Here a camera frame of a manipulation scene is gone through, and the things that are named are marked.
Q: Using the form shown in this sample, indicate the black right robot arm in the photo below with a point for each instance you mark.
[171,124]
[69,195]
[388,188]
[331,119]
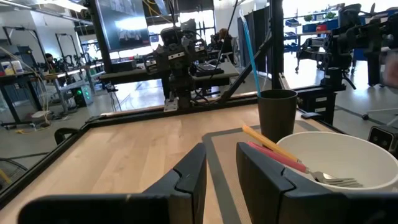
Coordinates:
[180,84]

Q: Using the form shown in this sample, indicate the large wall monitor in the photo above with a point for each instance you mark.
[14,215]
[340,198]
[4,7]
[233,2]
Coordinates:
[122,25]

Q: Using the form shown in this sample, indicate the black aluminium table frame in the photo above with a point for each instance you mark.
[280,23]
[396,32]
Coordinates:
[275,46]

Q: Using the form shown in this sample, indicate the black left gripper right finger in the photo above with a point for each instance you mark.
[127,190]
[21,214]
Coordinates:
[264,186]

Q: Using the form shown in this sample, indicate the computer tower with green light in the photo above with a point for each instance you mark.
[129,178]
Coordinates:
[82,96]

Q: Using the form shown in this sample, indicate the black robot arm on stand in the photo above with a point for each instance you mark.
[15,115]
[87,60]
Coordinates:
[339,46]

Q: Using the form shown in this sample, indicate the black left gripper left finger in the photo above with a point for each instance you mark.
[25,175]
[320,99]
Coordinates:
[186,186]

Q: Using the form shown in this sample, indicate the black floor fan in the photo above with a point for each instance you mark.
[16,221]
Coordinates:
[11,174]

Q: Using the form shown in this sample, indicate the black plastic cup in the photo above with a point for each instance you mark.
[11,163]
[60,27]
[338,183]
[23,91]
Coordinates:
[276,115]

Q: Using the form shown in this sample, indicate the black table-level camera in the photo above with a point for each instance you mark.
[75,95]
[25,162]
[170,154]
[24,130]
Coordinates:
[384,139]

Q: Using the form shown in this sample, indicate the person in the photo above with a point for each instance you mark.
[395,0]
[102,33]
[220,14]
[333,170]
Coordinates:
[49,59]
[224,40]

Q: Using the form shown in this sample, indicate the black laptop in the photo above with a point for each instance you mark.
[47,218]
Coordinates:
[209,70]

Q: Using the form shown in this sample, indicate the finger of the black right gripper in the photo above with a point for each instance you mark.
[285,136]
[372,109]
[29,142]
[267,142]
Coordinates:
[155,65]
[196,56]

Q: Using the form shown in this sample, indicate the white ceramic bowl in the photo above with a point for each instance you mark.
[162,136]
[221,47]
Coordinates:
[342,155]

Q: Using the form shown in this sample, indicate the brown mat with grey border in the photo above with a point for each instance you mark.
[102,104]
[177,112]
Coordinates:
[224,149]

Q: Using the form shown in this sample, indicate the grey side table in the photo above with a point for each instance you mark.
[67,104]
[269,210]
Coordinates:
[140,74]

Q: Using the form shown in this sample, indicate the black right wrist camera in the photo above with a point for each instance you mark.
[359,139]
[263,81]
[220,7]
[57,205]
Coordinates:
[171,36]

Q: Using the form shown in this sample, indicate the blue drinking straw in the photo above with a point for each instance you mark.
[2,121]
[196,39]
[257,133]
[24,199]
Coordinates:
[250,53]

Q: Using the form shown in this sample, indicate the dark workshop desk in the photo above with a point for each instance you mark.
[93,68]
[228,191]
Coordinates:
[18,81]

